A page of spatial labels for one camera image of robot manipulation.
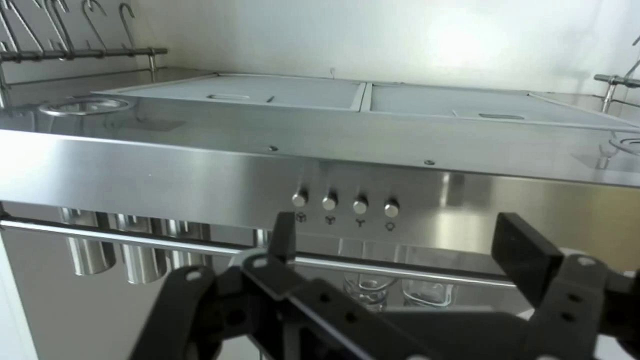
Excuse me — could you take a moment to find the steel hood rail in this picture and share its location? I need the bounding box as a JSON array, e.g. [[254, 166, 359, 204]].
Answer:
[[0, 215, 536, 289]]

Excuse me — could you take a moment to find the metal grease filter panel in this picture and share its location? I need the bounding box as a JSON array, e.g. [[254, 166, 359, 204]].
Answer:
[[368, 79, 640, 131], [98, 71, 370, 113]]

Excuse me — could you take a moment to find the clear glass spice jar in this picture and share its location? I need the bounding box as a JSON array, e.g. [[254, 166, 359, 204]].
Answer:
[[336, 238, 401, 310], [397, 245, 460, 310]]

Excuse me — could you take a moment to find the stainless steel range hood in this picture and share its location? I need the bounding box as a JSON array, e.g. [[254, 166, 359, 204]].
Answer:
[[0, 67, 640, 285]]

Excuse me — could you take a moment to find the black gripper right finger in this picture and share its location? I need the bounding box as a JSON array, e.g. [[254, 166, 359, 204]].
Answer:
[[490, 210, 640, 360]]

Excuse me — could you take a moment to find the long steel wall rail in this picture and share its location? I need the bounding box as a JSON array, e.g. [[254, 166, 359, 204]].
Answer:
[[0, 44, 169, 66]]

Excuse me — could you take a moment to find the steel hanging hook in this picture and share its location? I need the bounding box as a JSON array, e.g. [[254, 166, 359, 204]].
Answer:
[[78, 0, 110, 53], [115, 0, 139, 52]]

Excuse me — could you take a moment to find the metal spice jar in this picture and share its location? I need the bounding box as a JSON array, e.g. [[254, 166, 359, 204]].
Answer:
[[59, 206, 120, 278], [108, 211, 169, 285], [157, 218, 216, 269]]

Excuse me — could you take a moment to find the round hood lamp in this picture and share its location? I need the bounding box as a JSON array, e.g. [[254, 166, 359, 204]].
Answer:
[[38, 93, 135, 120]]

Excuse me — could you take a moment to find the hanging steel kitchen utensil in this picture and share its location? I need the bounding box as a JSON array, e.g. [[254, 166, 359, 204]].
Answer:
[[5, 0, 46, 53], [40, 0, 78, 53]]

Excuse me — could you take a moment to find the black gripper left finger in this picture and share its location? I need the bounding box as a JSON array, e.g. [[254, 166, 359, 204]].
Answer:
[[127, 210, 428, 360]]

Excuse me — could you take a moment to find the short steel wall rail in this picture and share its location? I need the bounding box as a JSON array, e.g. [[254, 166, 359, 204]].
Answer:
[[592, 71, 640, 89]]

